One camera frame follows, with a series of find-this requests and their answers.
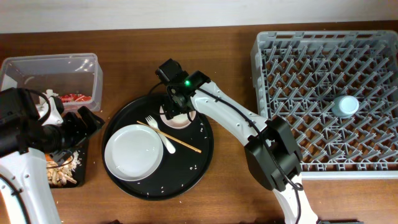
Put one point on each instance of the wooden chopstick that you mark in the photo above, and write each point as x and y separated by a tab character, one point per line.
171	137

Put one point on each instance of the white dinner plate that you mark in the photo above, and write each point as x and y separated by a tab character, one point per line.
133	152

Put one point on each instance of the pink shallow bowl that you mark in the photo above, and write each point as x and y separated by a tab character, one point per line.
180	121

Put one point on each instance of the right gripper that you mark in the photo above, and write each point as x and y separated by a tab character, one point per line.
169	107

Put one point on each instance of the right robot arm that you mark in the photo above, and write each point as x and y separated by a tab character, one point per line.
272	153

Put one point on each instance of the round black serving tray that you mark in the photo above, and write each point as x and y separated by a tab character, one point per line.
178	172

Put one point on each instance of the red snack wrapper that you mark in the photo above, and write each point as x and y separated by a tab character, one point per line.
70	98

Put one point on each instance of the light blue cup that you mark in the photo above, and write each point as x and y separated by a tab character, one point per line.
345	106

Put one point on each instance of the white plastic fork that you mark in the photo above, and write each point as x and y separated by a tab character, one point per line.
153	124

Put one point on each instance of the grey dishwasher rack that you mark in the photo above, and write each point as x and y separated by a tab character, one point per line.
298	74

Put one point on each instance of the black rectangular tray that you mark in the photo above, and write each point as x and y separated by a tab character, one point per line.
83	152

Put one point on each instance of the clear plastic bin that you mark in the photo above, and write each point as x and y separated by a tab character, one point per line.
64	74

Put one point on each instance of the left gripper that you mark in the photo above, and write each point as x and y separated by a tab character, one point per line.
79	131

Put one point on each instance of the white tissue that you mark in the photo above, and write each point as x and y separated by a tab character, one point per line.
48	93

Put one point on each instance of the rice and food scraps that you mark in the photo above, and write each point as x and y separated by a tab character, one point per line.
63	175

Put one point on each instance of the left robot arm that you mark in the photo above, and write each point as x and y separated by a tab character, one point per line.
33	125

